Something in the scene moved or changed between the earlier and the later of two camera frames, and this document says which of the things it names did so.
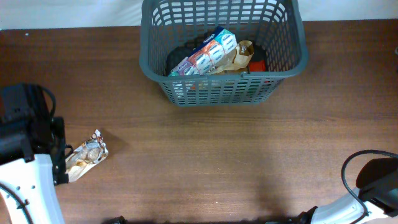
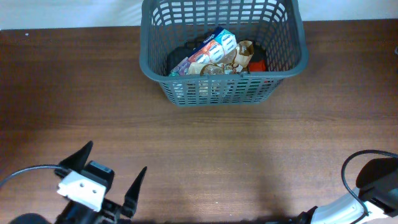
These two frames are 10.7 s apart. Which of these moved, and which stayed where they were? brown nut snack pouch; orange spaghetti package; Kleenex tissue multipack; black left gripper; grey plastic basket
Moved: brown nut snack pouch; black left gripper
Stayed: orange spaghetti package; Kleenex tissue multipack; grey plastic basket
